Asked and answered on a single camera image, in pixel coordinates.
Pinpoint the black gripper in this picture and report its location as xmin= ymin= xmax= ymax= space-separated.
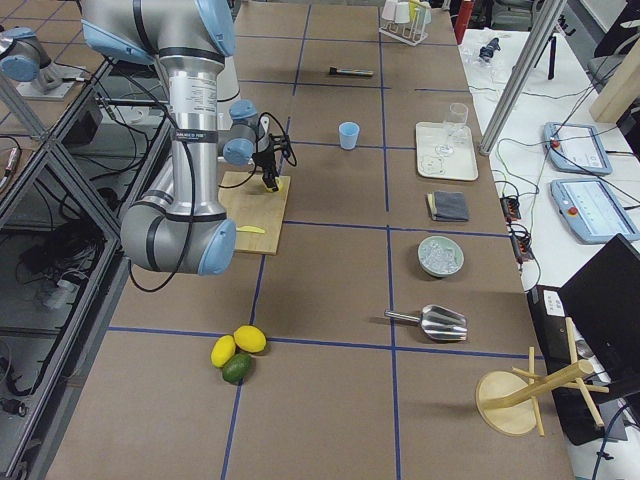
xmin=252 ymin=134 xmax=280 ymax=192

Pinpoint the lemon half piece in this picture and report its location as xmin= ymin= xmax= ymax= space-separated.
xmin=265 ymin=179 xmax=282 ymax=193

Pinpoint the steel muddler black tip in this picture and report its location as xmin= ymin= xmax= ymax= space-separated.
xmin=328 ymin=67 xmax=374 ymax=78

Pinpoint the blue plastic cup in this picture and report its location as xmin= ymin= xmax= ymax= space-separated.
xmin=338 ymin=121 xmax=360 ymax=150

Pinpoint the whole yellow lemon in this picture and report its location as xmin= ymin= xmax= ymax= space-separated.
xmin=233 ymin=325 xmax=267 ymax=353

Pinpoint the wooden cup tree stand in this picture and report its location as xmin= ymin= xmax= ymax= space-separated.
xmin=475 ymin=317 xmax=609 ymax=437

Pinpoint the bamboo cutting board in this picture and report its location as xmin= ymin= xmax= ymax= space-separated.
xmin=219 ymin=175 xmax=291 ymax=255

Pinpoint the yellow plastic knife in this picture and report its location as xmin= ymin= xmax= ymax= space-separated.
xmin=236 ymin=225 xmax=266 ymax=235

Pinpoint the grey folded cloth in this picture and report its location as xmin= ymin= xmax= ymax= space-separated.
xmin=426 ymin=191 xmax=469 ymax=222

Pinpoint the cream bear serving tray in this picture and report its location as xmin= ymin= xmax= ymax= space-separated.
xmin=415 ymin=122 xmax=479 ymax=181

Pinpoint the green bowl of ice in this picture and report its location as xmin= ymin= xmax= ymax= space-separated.
xmin=417 ymin=236 xmax=464 ymax=278

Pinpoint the green lime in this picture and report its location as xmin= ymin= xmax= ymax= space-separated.
xmin=222 ymin=352 xmax=253 ymax=384

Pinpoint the clear wine glass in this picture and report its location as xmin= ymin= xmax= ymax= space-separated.
xmin=435 ymin=102 xmax=469 ymax=156

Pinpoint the metal ice scoop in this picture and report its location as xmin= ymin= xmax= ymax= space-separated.
xmin=384 ymin=304 xmax=468 ymax=342

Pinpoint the upper teach pendant tablet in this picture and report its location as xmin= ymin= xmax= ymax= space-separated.
xmin=542 ymin=122 xmax=613 ymax=176

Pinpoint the teach pendant tablet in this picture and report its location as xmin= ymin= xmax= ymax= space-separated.
xmin=550 ymin=178 xmax=639 ymax=245
xmin=542 ymin=122 xmax=613 ymax=176

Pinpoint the lower teach pendant tablet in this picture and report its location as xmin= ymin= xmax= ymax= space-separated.
xmin=550 ymin=178 xmax=639 ymax=245

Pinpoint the black laptop computer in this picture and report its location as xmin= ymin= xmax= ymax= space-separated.
xmin=527 ymin=234 xmax=639 ymax=421

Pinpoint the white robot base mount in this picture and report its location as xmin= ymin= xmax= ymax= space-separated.
xmin=217 ymin=56 xmax=240 ymax=103

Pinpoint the aluminium frame post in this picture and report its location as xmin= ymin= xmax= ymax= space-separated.
xmin=479 ymin=0 xmax=567 ymax=156

